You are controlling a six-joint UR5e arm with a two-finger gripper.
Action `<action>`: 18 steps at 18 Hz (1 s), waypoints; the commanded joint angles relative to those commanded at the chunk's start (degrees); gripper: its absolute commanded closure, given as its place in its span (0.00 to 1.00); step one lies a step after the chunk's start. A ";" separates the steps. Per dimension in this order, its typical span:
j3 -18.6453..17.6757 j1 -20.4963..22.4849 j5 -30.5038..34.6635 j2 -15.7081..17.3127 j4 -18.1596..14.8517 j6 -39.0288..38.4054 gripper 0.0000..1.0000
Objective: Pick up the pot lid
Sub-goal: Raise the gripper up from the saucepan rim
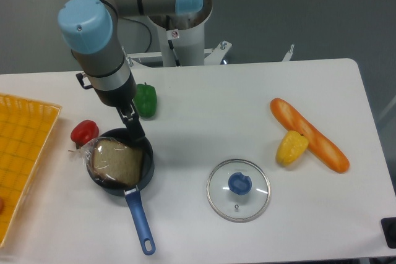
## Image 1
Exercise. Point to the dark pot blue handle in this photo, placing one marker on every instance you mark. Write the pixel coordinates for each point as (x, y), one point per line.
(132, 194)

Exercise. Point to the red bell pepper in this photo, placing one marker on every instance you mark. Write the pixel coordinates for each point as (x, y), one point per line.
(84, 132)

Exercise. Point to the yellow bell pepper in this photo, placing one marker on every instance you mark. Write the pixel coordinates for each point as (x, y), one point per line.
(292, 146)

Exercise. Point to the black device at table edge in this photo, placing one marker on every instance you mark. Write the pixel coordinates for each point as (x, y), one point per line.
(389, 229)

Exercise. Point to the bagged bread slice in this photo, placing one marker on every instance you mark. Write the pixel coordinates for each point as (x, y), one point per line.
(110, 162)

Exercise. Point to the yellow woven basket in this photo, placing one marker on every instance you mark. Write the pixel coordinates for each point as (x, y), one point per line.
(26, 125)

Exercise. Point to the glass pot lid blue knob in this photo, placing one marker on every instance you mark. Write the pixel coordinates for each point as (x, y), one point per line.
(238, 190)

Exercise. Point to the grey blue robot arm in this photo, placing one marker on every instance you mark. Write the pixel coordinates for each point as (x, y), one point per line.
(90, 29)

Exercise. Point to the orange baguette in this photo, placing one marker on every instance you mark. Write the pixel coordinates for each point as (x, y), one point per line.
(319, 145)

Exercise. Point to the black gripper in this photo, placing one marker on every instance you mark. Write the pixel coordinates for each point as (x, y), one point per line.
(122, 99)

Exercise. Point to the green bell pepper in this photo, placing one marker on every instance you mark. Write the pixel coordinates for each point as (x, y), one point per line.
(145, 100)

